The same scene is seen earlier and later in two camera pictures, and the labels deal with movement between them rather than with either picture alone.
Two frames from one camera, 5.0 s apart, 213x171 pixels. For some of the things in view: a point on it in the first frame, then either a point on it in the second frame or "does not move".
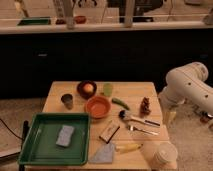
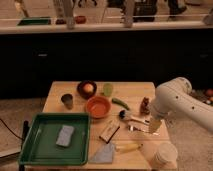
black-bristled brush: (123, 114) does not move
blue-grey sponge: (65, 136) does not move
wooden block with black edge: (108, 132) does not move
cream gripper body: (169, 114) -> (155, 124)
